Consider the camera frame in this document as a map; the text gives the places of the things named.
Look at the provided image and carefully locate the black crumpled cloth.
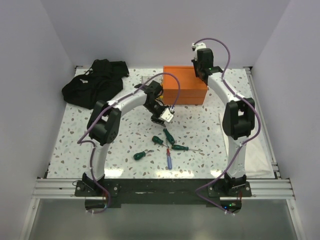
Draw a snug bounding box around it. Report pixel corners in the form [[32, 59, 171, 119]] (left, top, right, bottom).
[[61, 59, 129, 110]]

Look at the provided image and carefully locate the blue screwdriver red collar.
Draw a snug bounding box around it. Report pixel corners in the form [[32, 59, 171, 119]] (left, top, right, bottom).
[[166, 148, 172, 170]]

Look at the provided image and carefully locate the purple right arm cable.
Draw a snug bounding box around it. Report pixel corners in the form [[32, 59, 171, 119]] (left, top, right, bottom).
[[195, 37, 261, 216]]

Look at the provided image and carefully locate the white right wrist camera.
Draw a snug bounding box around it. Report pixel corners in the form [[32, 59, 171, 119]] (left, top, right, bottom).
[[191, 42, 207, 52]]

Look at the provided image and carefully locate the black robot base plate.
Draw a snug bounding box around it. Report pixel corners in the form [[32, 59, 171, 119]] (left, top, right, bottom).
[[74, 175, 252, 211]]

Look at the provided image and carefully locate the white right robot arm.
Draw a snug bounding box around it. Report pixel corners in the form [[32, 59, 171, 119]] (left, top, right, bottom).
[[192, 43, 255, 197]]

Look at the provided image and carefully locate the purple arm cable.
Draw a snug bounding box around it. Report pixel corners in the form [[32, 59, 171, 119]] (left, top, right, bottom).
[[76, 72, 182, 214], [195, 37, 261, 216]]

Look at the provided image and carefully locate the stubby green screwdriver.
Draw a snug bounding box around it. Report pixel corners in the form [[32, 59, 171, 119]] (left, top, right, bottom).
[[151, 135, 168, 148], [133, 150, 154, 161]]

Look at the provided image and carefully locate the clear plastic drawer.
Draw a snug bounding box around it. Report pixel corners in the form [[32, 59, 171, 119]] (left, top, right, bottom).
[[141, 75, 165, 87]]

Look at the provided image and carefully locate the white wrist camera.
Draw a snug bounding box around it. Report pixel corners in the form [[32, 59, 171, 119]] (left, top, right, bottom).
[[159, 107, 174, 123], [191, 42, 207, 52]]

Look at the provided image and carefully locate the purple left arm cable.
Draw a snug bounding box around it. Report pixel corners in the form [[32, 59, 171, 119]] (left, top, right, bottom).
[[76, 72, 182, 214]]

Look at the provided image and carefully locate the orange drawer cabinet box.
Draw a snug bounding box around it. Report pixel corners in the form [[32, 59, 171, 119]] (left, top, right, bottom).
[[162, 65, 208, 105]]

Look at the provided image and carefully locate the green screwdriver pointing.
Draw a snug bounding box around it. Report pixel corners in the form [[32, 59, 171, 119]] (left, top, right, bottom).
[[171, 144, 202, 152]]

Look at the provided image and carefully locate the long green screwdriver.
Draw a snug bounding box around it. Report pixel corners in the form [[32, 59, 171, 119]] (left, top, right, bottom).
[[163, 128, 176, 145]]

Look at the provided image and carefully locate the stubby green screwdriver centre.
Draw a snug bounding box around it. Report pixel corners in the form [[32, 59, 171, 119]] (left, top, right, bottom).
[[151, 135, 168, 148]]

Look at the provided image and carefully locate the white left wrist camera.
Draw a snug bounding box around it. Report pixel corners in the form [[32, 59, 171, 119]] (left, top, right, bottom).
[[159, 107, 174, 123]]

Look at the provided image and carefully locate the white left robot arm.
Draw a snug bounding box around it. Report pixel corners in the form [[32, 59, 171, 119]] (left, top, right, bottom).
[[85, 80, 168, 196]]

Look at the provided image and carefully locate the stubby green screwdriver lower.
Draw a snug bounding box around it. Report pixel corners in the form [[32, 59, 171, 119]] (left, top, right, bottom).
[[133, 150, 154, 161]]

